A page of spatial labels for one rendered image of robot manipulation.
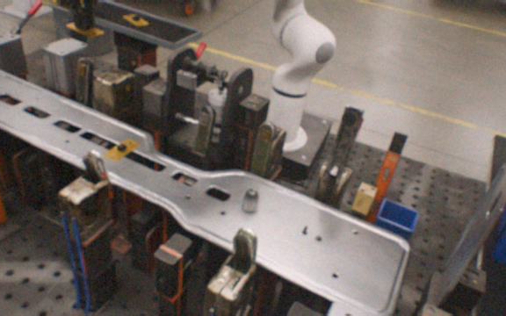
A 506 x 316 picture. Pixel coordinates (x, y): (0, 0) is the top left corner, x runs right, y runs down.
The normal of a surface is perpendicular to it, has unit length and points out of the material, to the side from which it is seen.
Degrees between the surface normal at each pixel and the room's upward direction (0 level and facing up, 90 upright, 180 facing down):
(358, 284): 0
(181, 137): 0
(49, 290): 0
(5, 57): 90
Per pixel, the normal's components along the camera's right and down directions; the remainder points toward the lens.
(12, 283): 0.12, -0.80
